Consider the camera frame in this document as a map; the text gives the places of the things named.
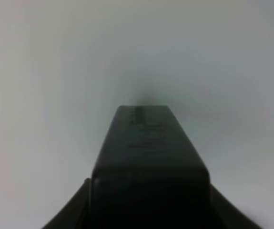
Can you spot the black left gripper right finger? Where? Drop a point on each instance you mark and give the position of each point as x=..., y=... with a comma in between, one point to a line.
x=228, y=216

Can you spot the black pump bottle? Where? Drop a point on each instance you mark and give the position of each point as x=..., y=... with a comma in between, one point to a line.
x=148, y=175

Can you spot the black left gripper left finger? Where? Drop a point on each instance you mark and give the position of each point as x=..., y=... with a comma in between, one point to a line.
x=74, y=215

